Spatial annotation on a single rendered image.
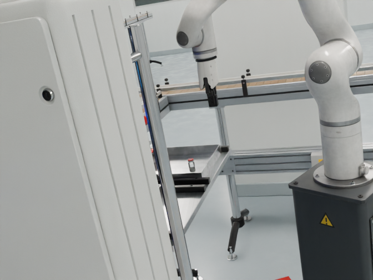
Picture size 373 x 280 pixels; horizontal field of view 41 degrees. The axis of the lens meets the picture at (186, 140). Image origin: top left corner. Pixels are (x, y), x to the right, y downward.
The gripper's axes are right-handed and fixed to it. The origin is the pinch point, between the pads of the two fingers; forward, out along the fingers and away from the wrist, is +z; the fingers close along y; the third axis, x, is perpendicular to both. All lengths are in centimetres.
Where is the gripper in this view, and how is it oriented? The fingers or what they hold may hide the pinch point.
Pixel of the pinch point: (212, 100)
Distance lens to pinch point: 176.1
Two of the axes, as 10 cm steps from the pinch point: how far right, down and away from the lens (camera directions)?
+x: 9.4, -0.7, -3.2
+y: -2.8, 3.6, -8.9
